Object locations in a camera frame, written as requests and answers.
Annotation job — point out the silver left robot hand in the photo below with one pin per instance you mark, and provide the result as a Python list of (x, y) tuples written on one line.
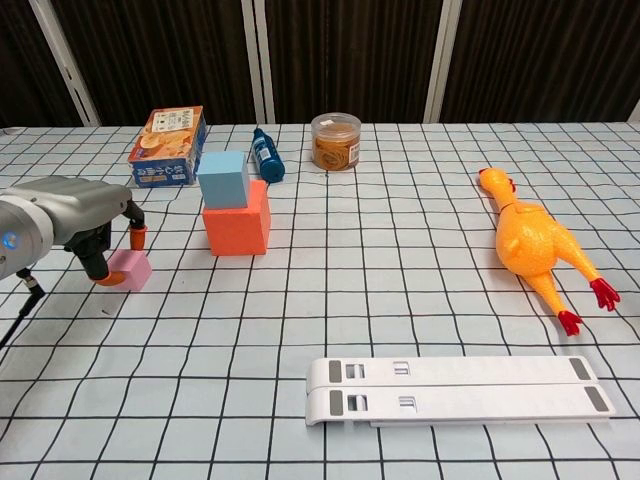
[(80, 210)]

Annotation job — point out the small pink foam cube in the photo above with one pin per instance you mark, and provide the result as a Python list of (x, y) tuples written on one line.
[(135, 270)]

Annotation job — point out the light blue foam cube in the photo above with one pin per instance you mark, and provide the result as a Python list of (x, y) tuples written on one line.
[(222, 185)]

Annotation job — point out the orange and blue cookie box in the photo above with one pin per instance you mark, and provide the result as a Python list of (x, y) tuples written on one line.
[(167, 145)]

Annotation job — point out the large orange foam cube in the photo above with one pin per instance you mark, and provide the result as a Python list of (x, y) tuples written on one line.
[(235, 232)]

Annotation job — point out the dark blue spray bottle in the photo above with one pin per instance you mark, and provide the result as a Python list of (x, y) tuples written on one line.
[(270, 160)]

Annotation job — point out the clear jar of rubber bands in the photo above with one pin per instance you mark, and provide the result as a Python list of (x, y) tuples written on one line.
[(336, 145)]

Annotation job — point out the dark pleated curtain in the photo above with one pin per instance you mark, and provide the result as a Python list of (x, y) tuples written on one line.
[(350, 50)]

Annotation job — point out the light blue checkered tablecloth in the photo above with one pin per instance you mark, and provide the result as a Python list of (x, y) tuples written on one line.
[(400, 300)]

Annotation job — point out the white folding laptop stand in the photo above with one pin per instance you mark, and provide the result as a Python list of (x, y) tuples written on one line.
[(450, 395)]

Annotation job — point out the yellow rubber chicken toy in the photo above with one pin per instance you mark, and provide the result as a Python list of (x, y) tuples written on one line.
[(530, 235)]

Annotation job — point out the white frame post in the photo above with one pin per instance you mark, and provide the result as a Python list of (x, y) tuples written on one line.
[(440, 65), (70, 75), (260, 75)]

